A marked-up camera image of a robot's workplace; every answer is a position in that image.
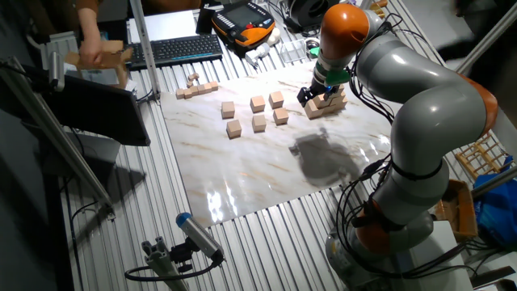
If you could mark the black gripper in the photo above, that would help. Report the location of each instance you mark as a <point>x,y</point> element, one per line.
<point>323,87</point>

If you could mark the small cardboard box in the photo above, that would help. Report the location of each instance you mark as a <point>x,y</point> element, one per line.
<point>111,60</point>

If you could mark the person right forearm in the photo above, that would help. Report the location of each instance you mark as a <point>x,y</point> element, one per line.
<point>88,22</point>

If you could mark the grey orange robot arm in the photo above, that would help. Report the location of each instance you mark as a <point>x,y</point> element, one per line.
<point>424,109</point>

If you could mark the person right hand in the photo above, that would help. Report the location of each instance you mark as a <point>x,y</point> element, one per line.
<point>91,50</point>

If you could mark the round silver puck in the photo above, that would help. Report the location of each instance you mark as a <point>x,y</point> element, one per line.
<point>312,44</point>

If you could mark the clear plastic box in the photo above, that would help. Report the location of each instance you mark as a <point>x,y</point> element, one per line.
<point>292,50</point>

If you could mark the white round object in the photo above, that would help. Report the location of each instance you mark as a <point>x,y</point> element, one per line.
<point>274,36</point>

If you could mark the white power adapter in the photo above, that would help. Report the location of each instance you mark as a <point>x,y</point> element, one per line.
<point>256,54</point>

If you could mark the black round spool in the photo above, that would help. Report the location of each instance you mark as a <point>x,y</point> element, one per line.
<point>305,14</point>

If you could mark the small wooden cube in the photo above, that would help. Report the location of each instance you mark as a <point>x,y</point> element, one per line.
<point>187,93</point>
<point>201,89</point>
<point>180,94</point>
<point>214,85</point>
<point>194,90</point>
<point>207,87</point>

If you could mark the marble pattern mat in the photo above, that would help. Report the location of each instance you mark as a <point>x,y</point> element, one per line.
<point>242,169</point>

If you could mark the black orange teach pendant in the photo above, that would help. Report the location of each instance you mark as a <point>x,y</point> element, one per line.
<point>242,20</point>

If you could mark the gold packet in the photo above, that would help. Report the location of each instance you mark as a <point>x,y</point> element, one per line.
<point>379,5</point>

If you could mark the tiny wooden cube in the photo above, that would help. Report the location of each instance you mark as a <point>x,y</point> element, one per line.
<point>189,83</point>
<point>193,76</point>

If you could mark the black phone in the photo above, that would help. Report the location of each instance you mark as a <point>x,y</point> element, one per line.
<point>205,20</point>

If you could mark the black keyboard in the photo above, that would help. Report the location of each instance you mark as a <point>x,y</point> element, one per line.
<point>182,50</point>

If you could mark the person torso brown shirt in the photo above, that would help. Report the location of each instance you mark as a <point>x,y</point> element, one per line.
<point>173,5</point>

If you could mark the wooden rack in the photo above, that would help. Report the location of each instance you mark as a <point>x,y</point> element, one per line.
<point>480,157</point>

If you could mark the cardboard box with orange tape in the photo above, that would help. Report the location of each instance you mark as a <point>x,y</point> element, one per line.
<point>460,210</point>

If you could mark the blue bag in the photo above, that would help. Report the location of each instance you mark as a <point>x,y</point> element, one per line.
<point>498,210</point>

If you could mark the black monitor panel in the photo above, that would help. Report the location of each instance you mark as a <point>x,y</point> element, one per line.
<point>101,113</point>

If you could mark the short aluminium profile stub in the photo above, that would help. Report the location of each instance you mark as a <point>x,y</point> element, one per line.
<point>159,260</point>

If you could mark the white ribbed tray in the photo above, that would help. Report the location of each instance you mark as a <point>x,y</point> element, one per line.
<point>60,42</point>

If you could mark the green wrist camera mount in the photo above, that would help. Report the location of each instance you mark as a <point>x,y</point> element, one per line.
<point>338,77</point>

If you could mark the aluminium frame beam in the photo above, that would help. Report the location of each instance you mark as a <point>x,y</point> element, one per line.
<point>52,133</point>
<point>497,180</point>
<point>488,38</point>

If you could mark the grey camera with blue end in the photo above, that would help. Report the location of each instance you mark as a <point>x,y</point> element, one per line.
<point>200,236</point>

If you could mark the aluminium frame post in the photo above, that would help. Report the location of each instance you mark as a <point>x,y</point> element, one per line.
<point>141,40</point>

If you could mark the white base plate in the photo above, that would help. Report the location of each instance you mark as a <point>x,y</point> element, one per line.
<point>440,242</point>

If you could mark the black camera clamp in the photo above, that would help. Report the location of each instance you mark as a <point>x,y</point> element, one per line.
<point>182,254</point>

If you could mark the grey camera on beam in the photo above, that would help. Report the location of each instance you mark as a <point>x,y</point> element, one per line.
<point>56,70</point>

